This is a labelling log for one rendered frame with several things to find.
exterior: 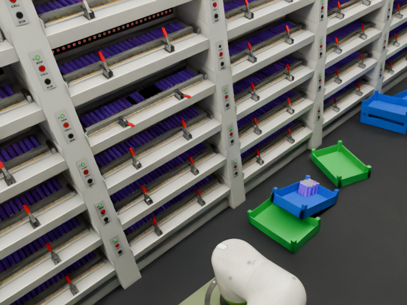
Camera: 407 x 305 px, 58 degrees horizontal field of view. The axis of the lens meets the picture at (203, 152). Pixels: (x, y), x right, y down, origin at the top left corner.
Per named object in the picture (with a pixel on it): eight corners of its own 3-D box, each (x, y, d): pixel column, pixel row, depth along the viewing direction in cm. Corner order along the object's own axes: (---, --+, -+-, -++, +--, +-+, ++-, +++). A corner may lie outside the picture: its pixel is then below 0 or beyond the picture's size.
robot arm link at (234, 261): (249, 322, 107) (241, 284, 96) (211, 292, 117) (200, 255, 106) (275, 290, 114) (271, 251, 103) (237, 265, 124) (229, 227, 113)
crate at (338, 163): (370, 178, 205) (371, 166, 201) (337, 187, 202) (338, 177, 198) (340, 150, 230) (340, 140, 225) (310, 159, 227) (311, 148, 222)
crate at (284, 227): (320, 229, 180) (321, 218, 176) (294, 253, 171) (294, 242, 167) (274, 202, 201) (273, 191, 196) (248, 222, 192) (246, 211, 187)
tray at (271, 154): (311, 136, 228) (317, 119, 218) (242, 184, 200) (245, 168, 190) (286, 119, 239) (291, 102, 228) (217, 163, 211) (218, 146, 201)
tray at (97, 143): (215, 92, 162) (216, 74, 155) (92, 155, 134) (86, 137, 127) (186, 71, 172) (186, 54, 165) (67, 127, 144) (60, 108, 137)
